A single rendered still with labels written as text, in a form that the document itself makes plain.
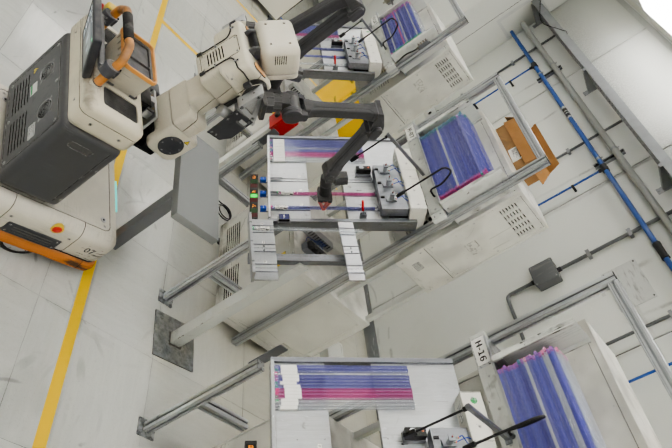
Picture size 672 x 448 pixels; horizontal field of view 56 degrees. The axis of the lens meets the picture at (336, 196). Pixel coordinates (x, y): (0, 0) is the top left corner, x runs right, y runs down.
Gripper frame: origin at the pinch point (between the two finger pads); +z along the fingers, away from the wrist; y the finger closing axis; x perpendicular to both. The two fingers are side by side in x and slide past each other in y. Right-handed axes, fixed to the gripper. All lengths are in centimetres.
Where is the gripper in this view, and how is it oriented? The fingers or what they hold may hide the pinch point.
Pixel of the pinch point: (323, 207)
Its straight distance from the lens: 302.3
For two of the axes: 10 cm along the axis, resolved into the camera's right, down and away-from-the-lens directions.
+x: -9.9, -0.2, -1.3
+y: -0.8, -6.5, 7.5
